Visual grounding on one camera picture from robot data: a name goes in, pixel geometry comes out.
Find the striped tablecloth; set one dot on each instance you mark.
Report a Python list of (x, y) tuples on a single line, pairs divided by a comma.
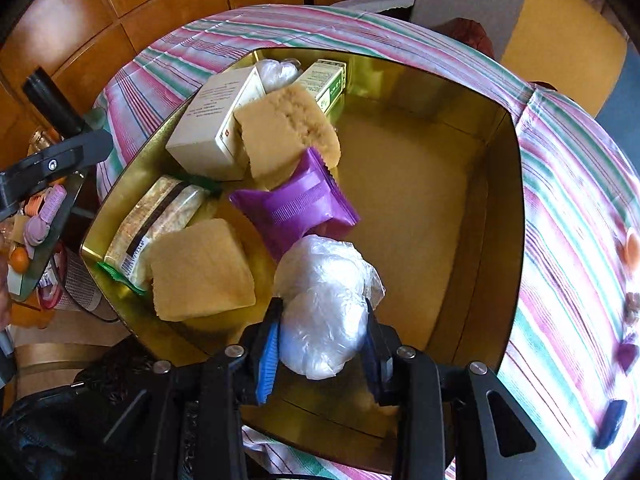
[(560, 185)]

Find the clear plastic bag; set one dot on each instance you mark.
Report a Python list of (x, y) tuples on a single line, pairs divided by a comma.
[(275, 72)]

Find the mesh basket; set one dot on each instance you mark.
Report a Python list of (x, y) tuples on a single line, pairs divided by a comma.
[(75, 280)]

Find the green carton box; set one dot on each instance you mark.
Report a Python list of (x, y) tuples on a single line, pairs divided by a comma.
[(327, 85)]

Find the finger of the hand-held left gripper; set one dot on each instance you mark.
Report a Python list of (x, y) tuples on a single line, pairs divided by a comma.
[(50, 162)]

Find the yellow floor mat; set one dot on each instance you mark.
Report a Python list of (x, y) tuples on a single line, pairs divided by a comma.
[(565, 40)]

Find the dark brown seat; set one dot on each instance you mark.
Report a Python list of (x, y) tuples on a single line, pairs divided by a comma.
[(472, 35)]

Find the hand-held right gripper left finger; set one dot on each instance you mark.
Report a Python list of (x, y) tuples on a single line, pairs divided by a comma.
[(267, 360)]

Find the clear oat snack packet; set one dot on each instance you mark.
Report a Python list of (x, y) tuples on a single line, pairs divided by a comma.
[(150, 215)]

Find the blue floor mat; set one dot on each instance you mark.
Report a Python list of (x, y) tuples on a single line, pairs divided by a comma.
[(620, 95)]

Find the purple snack packet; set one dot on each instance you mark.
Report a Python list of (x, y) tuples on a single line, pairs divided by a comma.
[(627, 356), (300, 205)]

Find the white carton box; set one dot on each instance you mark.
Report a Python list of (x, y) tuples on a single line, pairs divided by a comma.
[(210, 125)]

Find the small yellow sponge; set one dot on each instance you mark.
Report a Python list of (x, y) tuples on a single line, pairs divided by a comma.
[(200, 270)]

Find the small crumpled wrapper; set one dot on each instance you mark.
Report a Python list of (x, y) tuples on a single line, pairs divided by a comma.
[(632, 309)]

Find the pink hair roller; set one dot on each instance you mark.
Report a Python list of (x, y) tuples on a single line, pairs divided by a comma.
[(37, 231), (50, 199)]

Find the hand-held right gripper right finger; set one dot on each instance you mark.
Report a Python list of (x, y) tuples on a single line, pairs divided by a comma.
[(372, 360)]

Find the large yellow sponge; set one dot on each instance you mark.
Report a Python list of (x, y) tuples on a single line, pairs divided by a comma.
[(285, 130)]

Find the wooden cabinet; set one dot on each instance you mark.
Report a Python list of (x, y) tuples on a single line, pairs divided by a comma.
[(125, 35)]

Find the blue tissue pack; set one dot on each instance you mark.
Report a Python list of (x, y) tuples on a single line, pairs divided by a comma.
[(612, 422)]

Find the maroon and gold tin box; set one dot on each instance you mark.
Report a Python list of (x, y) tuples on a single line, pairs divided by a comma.
[(425, 185)]

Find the balled clear plastic bags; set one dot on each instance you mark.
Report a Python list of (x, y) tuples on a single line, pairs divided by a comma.
[(320, 310)]

